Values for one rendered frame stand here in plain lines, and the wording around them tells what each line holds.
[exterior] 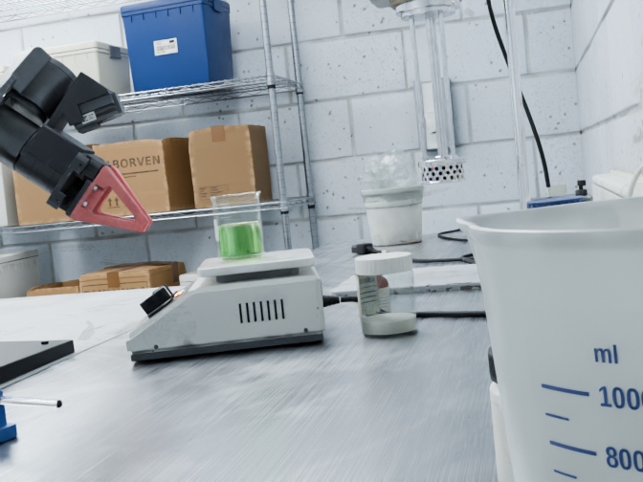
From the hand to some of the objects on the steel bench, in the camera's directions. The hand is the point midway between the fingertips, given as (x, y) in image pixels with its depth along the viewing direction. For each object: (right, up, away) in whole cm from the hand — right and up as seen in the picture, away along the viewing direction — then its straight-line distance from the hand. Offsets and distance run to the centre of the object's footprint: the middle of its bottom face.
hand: (142, 223), depth 97 cm
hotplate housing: (+12, -13, -4) cm, 18 cm away
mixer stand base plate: (+38, -8, +27) cm, 47 cm away
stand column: (+50, -6, +24) cm, 55 cm away
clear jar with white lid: (+27, -12, -7) cm, 31 cm away
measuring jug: (+34, -16, -71) cm, 80 cm away
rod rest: (-7, -17, -32) cm, 37 cm away
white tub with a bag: (+37, -2, +95) cm, 102 cm away
